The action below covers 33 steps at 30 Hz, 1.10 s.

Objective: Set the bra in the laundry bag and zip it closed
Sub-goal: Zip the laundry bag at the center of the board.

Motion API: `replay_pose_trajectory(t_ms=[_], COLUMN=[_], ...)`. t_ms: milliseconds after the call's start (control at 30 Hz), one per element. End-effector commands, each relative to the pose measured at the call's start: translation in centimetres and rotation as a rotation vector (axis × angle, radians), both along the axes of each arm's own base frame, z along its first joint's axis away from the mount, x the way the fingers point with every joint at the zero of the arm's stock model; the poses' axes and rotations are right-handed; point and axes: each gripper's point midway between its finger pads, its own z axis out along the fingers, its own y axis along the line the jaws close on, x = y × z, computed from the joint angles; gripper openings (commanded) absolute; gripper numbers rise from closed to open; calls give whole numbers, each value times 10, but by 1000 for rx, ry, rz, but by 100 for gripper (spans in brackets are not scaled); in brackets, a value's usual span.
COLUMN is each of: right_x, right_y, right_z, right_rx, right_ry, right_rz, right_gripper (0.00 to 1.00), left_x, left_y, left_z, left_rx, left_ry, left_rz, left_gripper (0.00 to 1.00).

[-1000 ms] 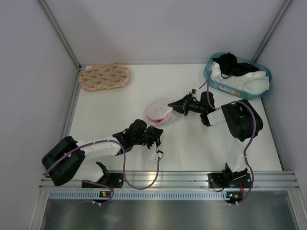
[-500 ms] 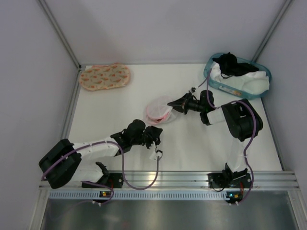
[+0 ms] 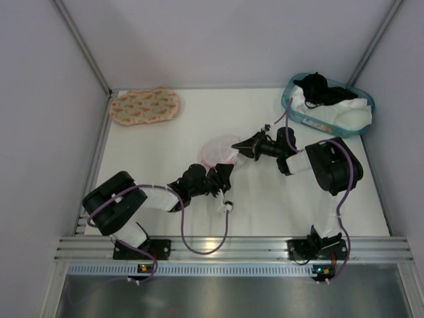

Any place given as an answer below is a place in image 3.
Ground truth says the right aluminium frame post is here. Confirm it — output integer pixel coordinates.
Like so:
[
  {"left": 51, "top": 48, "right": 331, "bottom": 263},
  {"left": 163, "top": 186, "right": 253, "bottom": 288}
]
[{"left": 347, "top": 0, "right": 406, "bottom": 86}]

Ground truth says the white garment in basket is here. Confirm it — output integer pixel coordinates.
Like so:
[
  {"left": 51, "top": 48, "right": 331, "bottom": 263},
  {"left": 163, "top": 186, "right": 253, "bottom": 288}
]
[{"left": 290, "top": 86, "right": 372, "bottom": 131}]

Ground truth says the grey slotted cable duct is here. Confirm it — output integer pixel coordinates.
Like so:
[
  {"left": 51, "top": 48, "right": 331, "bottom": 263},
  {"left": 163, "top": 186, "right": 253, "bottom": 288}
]
[{"left": 68, "top": 262, "right": 334, "bottom": 278}]

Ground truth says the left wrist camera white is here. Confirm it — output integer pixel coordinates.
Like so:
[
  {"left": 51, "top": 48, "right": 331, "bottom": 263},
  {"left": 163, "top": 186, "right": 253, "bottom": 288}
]
[{"left": 217, "top": 197, "right": 234, "bottom": 214}]

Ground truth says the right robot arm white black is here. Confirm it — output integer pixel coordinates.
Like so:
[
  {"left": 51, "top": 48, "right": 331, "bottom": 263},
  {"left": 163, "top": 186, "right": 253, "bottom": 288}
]
[{"left": 231, "top": 127, "right": 364, "bottom": 239}]

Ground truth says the black garment in basket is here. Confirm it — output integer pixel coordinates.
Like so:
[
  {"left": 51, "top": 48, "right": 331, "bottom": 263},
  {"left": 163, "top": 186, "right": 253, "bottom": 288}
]
[{"left": 293, "top": 72, "right": 358, "bottom": 109}]

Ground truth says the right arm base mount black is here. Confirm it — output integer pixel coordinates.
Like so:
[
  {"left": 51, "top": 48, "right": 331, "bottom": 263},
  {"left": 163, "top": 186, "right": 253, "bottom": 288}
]
[{"left": 287, "top": 225, "right": 348, "bottom": 265}]

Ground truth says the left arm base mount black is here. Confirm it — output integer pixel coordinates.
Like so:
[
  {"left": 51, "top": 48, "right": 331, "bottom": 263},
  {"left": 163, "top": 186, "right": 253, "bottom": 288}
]
[{"left": 113, "top": 238, "right": 171, "bottom": 260}]

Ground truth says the blue plastic laundry basket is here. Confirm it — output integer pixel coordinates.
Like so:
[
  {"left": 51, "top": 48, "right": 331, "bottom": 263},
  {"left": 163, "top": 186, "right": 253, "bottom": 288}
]
[{"left": 281, "top": 73, "right": 375, "bottom": 138}]

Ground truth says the pink floral mesh laundry bag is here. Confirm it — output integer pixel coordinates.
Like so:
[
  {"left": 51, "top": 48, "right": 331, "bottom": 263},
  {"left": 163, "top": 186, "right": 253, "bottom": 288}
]
[{"left": 109, "top": 87, "right": 181, "bottom": 126}]

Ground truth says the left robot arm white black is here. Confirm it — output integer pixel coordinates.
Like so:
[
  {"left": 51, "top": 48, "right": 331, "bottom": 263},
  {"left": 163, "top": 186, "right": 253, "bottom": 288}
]
[{"left": 81, "top": 164, "right": 235, "bottom": 255}]

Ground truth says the aluminium frame post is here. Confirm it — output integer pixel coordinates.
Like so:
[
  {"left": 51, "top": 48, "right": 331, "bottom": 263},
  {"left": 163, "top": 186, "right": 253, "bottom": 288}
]
[
  {"left": 347, "top": 0, "right": 406, "bottom": 86},
  {"left": 50, "top": 0, "right": 112, "bottom": 96}
]

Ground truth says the aluminium front rail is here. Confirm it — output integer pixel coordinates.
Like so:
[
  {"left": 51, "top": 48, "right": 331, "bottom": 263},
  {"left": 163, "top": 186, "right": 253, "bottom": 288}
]
[{"left": 54, "top": 236, "right": 413, "bottom": 264}]

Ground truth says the left aluminium frame post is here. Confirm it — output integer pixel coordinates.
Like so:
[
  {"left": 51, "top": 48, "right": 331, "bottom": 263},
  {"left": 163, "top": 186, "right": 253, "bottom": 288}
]
[{"left": 50, "top": 0, "right": 112, "bottom": 96}]

